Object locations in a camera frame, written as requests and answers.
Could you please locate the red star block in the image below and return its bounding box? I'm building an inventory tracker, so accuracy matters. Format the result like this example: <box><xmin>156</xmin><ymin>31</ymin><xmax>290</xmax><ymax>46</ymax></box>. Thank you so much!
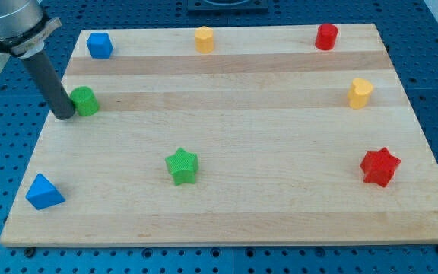
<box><xmin>360</xmin><ymin>148</ymin><xmax>402</xmax><ymax>187</ymax></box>

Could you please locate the blue cube block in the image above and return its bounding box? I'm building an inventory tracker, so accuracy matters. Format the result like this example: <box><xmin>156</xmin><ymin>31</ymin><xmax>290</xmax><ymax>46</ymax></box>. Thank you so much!
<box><xmin>86</xmin><ymin>33</ymin><xmax>113</xmax><ymax>59</ymax></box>

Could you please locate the black cylindrical pointer tool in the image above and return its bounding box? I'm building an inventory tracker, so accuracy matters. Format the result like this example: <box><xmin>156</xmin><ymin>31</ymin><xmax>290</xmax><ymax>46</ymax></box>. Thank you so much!
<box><xmin>21</xmin><ymin>50</ymin><xmax>75</xmax><ymax>120</ymax></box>

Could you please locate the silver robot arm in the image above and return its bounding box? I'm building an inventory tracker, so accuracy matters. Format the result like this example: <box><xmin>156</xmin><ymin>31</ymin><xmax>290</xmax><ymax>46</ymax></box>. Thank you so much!
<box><xmin>0</xmin><ymin>0</ymin><xmax>62</xmax><ymax>59</ymax></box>

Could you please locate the blue triangle block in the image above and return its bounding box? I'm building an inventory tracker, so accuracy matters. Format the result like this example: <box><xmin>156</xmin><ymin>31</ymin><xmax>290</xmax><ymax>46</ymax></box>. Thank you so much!
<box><xmin>25</xmin><ymin>174</ymin><xmax>65</xmax><ymax>210</ymax></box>

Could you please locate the wooden board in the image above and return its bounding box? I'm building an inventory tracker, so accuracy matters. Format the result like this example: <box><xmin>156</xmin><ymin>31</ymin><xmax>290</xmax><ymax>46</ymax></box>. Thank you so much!
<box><xmin>0</xmin><ymin>24</ymin><xmax>438</xmax><ymax>247</ymax></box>

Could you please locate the green star block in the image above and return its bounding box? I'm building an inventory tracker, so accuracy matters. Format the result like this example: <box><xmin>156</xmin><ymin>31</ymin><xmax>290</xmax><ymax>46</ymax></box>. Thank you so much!
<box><xmin>165</xmin><ymin>148</ymin><xmax>199</xmax><ymax>186</ymax></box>

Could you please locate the yellow hexagon block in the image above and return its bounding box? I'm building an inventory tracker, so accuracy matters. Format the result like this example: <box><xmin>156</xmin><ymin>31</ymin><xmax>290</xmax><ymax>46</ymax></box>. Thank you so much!
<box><xmin>194</xmin><ymin>26</ymin><xmax>214</xmax><ymax>53</ymax></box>

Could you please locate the green cylinder block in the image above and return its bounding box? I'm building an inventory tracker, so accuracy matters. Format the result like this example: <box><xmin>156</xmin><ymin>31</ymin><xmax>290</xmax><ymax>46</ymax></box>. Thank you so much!
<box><xmin>70</xmin><ymin>86</ymin><xmax>100</xmax><ymax>116</ymax></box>

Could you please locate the yellow heart block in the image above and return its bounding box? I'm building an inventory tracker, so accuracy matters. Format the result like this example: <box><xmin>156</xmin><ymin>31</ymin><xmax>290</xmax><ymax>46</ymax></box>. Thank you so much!
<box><xmin>348</xmin><ymin>78</ymin><xmax>374</xmax><ymax>110</ymax></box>

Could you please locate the red cylinder block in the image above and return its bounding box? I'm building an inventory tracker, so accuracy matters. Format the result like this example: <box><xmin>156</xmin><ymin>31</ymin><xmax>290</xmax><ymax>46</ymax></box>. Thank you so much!
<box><xmin>315</xmin><ymin>23</ymin><xmax>338</xmax><ymax>51</ymax></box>

